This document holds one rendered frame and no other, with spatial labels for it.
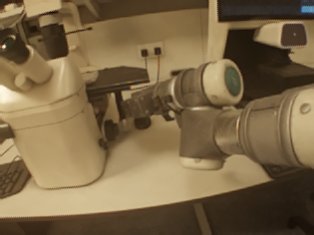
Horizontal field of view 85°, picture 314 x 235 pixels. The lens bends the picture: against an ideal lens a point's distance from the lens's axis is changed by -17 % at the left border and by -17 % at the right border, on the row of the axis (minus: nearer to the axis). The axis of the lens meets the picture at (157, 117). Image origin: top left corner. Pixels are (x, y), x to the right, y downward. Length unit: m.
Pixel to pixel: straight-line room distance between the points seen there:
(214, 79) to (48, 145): 0.36
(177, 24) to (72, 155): 0.91
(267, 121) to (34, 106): 0.40
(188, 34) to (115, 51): 0.42
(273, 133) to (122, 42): 1.02
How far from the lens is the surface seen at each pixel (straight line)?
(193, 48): 1.20
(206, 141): 0.30
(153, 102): 0.44
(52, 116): 0.43
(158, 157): 0.56
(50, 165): 0.51
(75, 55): 0.80
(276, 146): 0.22
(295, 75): 0.70
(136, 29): 1.14
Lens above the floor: 1.09
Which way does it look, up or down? 27 degrees down
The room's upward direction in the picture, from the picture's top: 8 degrees counter-clockwise
